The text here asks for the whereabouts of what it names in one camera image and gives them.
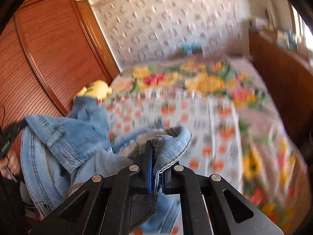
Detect light blue denim jeans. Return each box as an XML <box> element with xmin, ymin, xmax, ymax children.
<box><xmin>20</xmin><ymin>97</ymin><xmax>192</xmax><ymax>233</ymax></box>

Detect person's left hand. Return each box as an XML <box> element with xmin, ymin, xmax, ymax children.
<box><xmin>0</xmin><ymin>149</ymin><xmax>21</xmax><ymax>180</ymax></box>

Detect orange print bed sheet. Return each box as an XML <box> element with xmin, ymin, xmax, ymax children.
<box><xmin>95</xmin><ymin>89</ymin><xmax>242</xmax><ymax>190</ymax></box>

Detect pink floral blanket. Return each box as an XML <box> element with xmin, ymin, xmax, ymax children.
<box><xmin>106</xmin><ymin>56</ymin><xmax>311</xmax><ymax>234</ymax></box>

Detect wooden louvered wardrobe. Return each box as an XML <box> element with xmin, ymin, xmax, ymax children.
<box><xmin>1</xmin><ymin>0</ymin><xmax>119</xmax><ymax>127</ymax></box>

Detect yellow plush toy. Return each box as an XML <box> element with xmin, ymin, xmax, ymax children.
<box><xmin>73</xmin><ymin>80</ymin><xmax>112</xmax><ymax>103</ymax></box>

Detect wooden sideboard cabinet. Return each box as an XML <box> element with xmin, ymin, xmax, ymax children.
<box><xmin>249</xmin><ymin>32</ymin><xmax>312</xmax><ymax>147</ymax></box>

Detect cardboard box with blue items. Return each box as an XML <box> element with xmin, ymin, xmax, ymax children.
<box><xmin>181</xmin><ymin>43</ymin><xmax>203</xmax><ymax>56</ymax></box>

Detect circle pattern sheer curtain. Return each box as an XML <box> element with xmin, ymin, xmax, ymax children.
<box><xmin>94</xmin><ymin>0</ymin><xmax>244</xmax><ymax>67</ymax></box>

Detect window with wooden frame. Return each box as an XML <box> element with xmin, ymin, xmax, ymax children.
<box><xmin>289</xmin><ymin>2</ymin><xmax>312</xmax><ymax>57</ymax></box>

